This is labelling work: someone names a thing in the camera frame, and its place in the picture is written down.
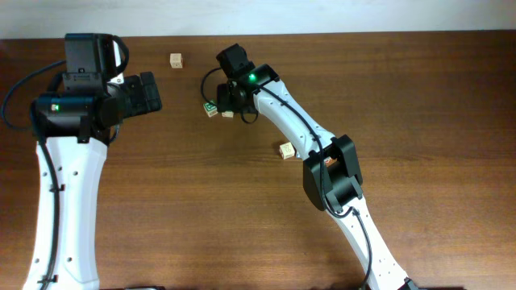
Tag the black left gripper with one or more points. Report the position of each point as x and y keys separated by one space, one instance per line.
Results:
x=143 y=102

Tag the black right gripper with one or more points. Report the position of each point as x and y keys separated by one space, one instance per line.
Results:
x=222 y=99

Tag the green N wooden block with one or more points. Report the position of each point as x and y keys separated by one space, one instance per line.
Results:
x=227 y=114

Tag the ice cream wooden block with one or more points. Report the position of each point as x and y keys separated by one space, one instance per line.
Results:
x=287 y=150

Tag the red I wooden block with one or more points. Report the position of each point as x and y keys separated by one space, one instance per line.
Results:
x=329 y=161

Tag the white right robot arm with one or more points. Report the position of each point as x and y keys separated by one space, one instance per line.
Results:
x=332 y=179

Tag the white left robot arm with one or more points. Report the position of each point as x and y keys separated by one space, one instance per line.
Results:
x=73 y=122

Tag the green B wooden block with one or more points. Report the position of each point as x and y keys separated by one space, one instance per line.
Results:
x=210 y=109

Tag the plain wooden block far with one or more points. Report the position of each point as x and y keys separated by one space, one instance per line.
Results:
x=176 y=60

